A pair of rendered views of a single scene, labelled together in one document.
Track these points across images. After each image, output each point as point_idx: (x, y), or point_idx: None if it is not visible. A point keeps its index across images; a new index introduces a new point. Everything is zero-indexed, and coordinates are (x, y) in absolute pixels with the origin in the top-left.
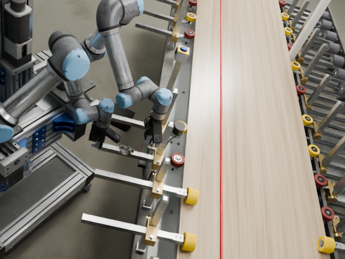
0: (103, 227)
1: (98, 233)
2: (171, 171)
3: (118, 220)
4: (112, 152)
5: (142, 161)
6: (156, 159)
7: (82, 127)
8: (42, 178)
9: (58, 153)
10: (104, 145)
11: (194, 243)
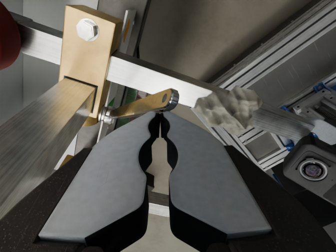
0: (178, 28)
1: (186, 20)
2: (54, 69)
3: (155, 39)
4: (270, 106)
5: (136, 91)
6: (96, 54)
7: (306, 190)
8: (262, 101)
9: (233, 135)
10: (301, 132)
11: None
